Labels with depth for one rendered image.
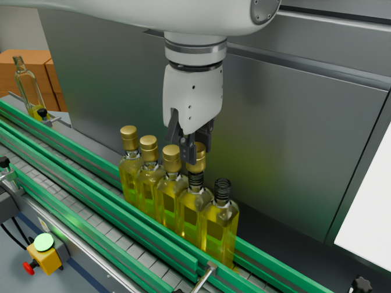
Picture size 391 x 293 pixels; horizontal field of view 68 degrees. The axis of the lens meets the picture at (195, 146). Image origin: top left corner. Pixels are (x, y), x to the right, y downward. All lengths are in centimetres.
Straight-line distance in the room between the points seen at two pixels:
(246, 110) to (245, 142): 7
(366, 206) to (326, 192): 7
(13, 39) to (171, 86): 434
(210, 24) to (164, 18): 4
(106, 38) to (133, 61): 10
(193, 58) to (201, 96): 6
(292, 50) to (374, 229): 34
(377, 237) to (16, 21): 440
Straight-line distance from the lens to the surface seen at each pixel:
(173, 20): 27
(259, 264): 68
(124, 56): 79
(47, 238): 88
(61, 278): 113
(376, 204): 58
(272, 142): 57
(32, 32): 448
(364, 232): 63
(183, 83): 39
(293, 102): 51
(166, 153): 54
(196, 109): 42
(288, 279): 66
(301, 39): 49
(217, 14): 28
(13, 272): 121
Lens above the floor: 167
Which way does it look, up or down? 37 degrees down
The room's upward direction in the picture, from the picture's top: straight up
